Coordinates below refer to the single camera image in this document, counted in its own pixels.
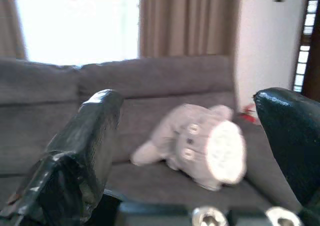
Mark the grey white plush toy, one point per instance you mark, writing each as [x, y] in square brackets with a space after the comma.
[200, 141]

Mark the grey fabric sofa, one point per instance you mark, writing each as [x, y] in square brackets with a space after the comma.
[175, 81]

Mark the dark wooden louvre window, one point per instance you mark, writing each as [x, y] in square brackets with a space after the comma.
[315, 61]

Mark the bright window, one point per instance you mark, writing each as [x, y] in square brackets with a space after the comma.
[75, 23]

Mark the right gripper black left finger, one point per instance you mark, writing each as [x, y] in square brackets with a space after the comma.
[87, 136]

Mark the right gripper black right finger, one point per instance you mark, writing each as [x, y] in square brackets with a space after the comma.
[295, 141]

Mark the small red toy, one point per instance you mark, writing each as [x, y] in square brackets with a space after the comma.
[250, 117]

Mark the beige curtain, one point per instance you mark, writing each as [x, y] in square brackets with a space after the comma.
[187, 18]
[10, 23]

